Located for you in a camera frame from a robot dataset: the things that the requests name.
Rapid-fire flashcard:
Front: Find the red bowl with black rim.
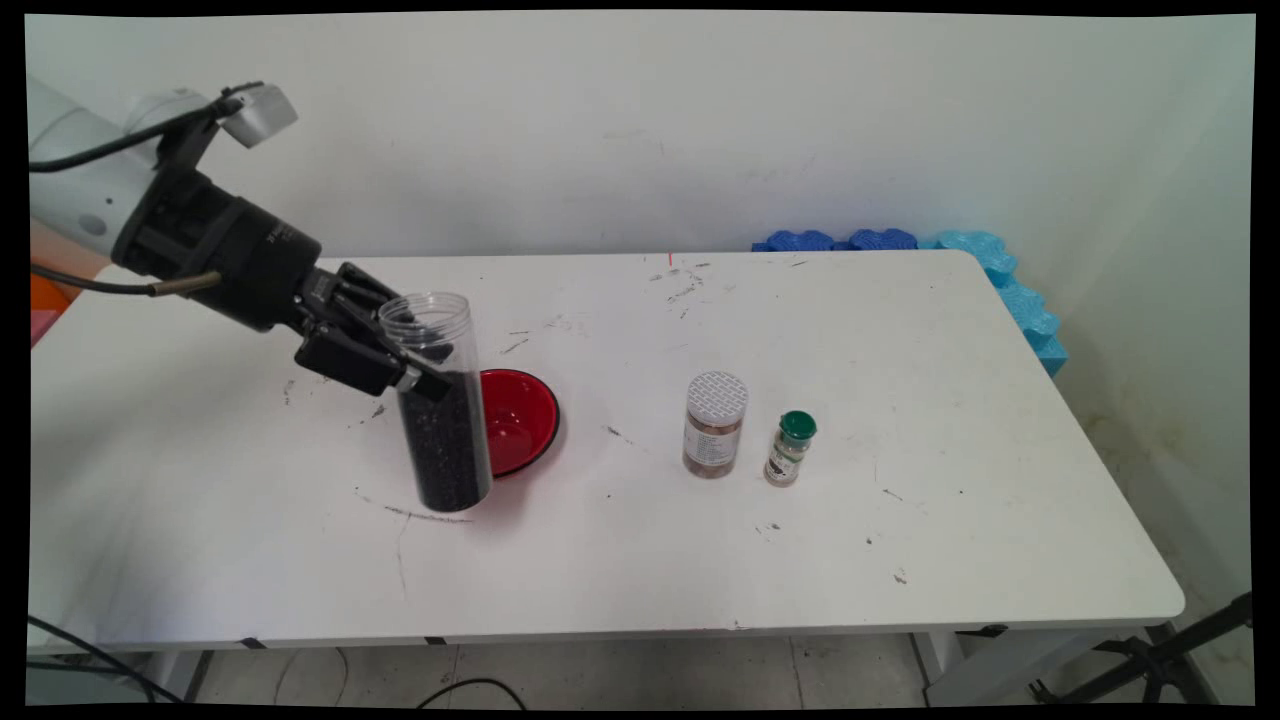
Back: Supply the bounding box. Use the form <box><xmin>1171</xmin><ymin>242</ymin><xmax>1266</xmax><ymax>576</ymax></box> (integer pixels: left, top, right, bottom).
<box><xmin>478</xmin><ymin>368</ymin><xmax>561</xmax><ymax>479</ymax></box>

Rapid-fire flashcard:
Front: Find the white table leg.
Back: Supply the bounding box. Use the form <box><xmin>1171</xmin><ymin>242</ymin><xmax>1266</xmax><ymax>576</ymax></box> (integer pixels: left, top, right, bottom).
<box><xmin>910</xmin><ymin>630</ymin><xmax>1181</xmax><ymax>706</ymax></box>

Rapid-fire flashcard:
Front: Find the long black cable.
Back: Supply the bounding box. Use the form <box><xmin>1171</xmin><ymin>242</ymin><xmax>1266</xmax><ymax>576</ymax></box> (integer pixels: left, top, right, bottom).
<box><xmin>28</xmin><ymin>615</ymin><xmax>161</xmax><ymax>704</ymax></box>

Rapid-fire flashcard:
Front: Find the light blue foam mat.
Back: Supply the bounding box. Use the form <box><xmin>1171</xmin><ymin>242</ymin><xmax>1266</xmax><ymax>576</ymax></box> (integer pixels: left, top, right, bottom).
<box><xmin>920</xmin><ymin>230</ymin><xmax>1069</xmax><ymax>379</ymax></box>

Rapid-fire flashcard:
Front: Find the black tripod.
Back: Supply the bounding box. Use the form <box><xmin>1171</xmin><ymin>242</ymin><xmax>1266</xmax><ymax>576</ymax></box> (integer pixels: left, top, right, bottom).
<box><xmin>1030</xmin><ymin>592</ymin><xmax>1253</xmax><ymax>706</ymax></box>

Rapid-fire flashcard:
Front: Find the small spice bottle green cap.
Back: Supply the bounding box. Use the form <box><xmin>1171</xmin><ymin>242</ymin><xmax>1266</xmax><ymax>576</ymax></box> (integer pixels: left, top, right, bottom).
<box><xmin>763</xmin><ymin>410</ymin><xmax>818</xmax><ymax>488</ymax></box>

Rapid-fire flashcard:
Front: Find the orange box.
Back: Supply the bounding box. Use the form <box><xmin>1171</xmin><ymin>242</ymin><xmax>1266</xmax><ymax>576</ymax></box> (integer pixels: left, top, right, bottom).
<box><xmin>30</xmin><ymin>272</ymin><xmax>73</xmax><ymax>321</ymax></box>

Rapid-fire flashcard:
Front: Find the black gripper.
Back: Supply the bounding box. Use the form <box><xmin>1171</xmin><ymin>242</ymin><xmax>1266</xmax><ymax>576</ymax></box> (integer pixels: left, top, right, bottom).
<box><xmin>112</xmin><ymin>170</ymin><xmax>453</xmax><ymax>403</ymax></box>

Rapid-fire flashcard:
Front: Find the black cable with metal connector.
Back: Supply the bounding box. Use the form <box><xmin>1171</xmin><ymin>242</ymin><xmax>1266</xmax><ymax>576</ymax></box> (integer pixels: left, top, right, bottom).
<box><xmin>28</xmin><ymin>262</ymin><xmax>223</xmax><ymax>299</ymax></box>

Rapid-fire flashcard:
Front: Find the black cable loop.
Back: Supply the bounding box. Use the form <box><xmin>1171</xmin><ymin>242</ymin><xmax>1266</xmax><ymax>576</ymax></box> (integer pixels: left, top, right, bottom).
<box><xmin>415</xmin><ymin>678</ymin><xmax>526</xmax><ymax>709</ymax></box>

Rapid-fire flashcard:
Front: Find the clear jar of black seeds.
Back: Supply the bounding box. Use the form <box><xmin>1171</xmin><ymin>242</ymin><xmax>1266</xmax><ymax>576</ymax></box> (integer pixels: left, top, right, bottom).
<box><xmin>378</xmin><ymin>292</ymin><xmax>494</xmax><ymax>514</ymax></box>

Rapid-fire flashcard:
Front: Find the black camera cable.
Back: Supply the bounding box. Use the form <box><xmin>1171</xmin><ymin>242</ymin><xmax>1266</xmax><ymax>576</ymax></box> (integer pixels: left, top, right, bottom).
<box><xmin>28</xmin><ymin>95</ymin><xmax>241</xmax><ymax>173</ymax></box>

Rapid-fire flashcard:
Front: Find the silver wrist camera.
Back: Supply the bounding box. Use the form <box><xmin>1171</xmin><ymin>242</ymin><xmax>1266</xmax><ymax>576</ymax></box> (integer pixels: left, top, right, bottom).
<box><xmin>218</xmin><ymin>84</ymin><xmax>299</xmax><ymax>149</ymax></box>

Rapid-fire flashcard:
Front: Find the spice jar with white lid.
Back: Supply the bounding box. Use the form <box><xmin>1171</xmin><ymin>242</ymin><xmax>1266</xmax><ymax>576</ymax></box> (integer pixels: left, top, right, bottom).
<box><xmin>683</xmin><ymin>371</ymin><xmax>750</xmax><ymax>480</ymax></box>

